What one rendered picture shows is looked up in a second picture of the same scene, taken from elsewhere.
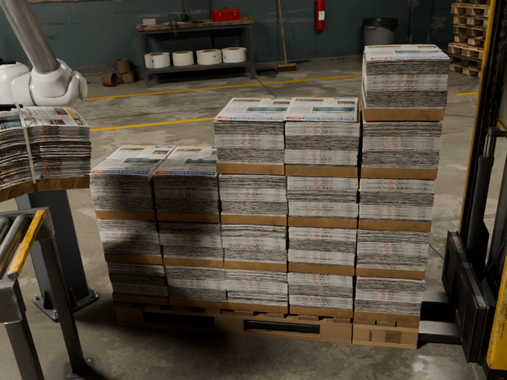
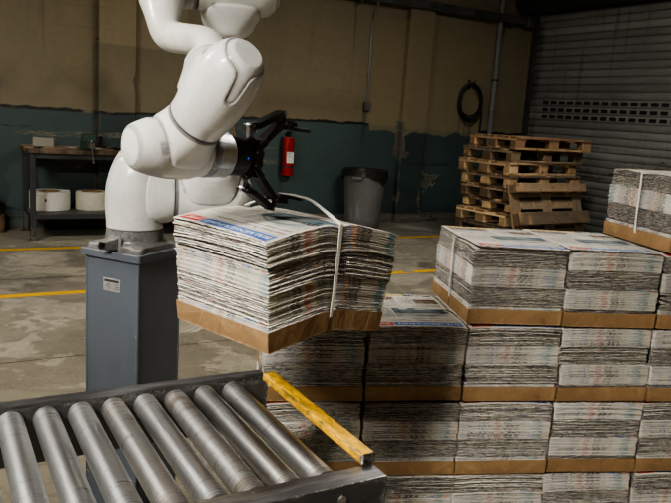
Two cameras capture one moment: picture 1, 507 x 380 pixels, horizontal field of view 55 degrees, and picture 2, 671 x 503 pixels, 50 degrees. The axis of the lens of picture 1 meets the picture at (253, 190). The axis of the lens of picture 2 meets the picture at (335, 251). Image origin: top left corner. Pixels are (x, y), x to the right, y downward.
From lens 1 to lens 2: 123 cm
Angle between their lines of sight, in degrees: 23
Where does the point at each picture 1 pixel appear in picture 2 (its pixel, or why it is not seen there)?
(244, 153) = (510, 294)
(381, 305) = not seen: outside the picture
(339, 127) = (638, 261)
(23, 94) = (163, 197)
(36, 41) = not seen: hidden behind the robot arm
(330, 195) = (616, 354)
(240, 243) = (485, 432)
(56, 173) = (352, 302)
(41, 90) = (201, 191)
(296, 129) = (586, 261)
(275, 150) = (552, 290)
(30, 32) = not seen: hidden behind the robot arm
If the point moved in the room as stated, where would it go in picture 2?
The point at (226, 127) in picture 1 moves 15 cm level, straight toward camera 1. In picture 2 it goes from (491, 256) to (524, 267)
